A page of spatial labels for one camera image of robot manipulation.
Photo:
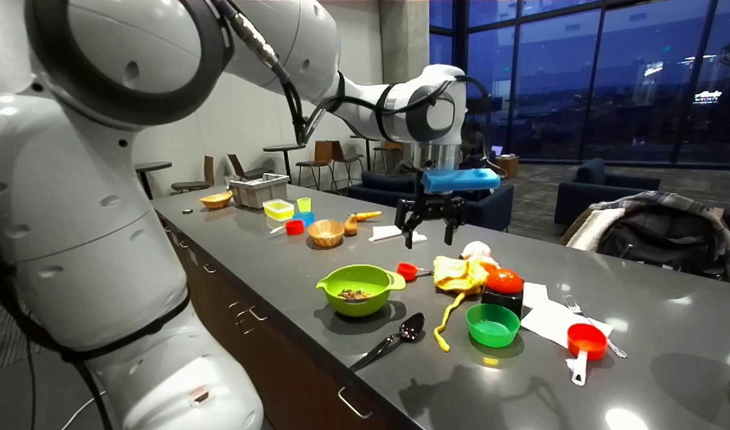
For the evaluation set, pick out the blue plastic cup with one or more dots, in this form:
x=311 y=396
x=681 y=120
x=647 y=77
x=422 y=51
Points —
x=306 y=218

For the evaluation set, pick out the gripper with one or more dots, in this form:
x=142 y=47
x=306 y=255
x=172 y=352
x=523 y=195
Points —
x=435 y=205

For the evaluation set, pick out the grey plastic bin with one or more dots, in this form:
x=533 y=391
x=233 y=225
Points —
x=258 y=190

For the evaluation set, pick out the silver fork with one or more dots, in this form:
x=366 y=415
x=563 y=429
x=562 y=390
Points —
x=580 y=313

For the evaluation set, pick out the navy sofa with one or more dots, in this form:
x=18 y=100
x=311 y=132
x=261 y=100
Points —
x=490 y=206

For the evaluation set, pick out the yellow plastic container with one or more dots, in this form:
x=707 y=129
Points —
x=278 y=209

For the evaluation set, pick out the black spoon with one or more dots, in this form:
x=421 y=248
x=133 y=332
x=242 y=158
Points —
x=410 y=328

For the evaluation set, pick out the black box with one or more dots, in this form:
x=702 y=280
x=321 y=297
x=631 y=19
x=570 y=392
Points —
x=501 y=300

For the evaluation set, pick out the toy squash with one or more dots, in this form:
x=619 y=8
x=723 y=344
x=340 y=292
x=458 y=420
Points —
x=350 y=226

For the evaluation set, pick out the small shallow wicker basket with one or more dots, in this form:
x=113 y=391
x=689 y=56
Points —
x=216 y=200

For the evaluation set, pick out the round high table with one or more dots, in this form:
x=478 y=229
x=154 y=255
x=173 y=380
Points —
x=283 y=147
x=153 y=166

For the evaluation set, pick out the wooden side table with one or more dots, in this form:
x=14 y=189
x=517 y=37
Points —
x=508 y=166

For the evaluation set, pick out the window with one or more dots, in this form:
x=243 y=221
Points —
x=580 y=77

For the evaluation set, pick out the small red plastic cup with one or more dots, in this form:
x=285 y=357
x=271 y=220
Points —
x=294 y=227

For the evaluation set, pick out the person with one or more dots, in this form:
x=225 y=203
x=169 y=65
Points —
x=474 y=140

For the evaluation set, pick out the round wicker bowl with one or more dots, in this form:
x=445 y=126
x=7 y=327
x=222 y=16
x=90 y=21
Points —
x=325 y=232

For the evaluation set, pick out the bar stool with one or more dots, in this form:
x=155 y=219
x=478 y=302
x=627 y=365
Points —
x=389 y=152

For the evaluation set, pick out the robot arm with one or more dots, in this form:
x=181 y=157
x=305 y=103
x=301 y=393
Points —
x=72 y=239

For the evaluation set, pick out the small white napkin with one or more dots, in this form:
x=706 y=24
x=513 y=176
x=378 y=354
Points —
x=386 y=233

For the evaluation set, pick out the white and pink plush toy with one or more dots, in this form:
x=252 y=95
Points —
x=476 y=250

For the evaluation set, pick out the small green bowl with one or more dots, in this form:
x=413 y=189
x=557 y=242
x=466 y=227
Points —
x=493 y=325

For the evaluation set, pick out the toy carrot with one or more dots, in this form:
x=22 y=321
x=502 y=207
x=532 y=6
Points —
x=368 y=215

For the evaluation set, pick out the row of bar stools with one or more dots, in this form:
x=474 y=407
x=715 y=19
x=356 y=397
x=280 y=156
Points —
x=324 y=153

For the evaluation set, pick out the white cloth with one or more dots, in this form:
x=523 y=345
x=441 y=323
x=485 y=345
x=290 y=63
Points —
x=592 y=230

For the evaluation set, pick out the small red measuring cup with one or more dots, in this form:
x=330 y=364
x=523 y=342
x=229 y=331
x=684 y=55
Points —
x=407 y=271

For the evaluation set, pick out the navy armchair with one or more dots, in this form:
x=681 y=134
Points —
x=598 y=191

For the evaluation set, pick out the red toy tomato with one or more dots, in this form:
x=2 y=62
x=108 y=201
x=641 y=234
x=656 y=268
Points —
x=505 y=280

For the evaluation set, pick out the large white paper napkin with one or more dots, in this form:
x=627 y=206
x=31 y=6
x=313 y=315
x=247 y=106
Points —
x=550 y=319

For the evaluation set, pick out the plaid jacket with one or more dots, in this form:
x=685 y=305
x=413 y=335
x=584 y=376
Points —
x=669 y=200

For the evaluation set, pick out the yellow cloth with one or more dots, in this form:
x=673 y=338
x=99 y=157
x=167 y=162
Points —
x=457 y=276

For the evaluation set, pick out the brown lounge chair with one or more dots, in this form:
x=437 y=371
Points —
x=245 y=172
x=195 y=184

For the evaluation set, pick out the food pieces in bowl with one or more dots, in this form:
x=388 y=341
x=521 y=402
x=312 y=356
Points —
x=353 y=294

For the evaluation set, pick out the light green plastic cup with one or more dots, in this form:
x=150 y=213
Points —
x=304 y=205

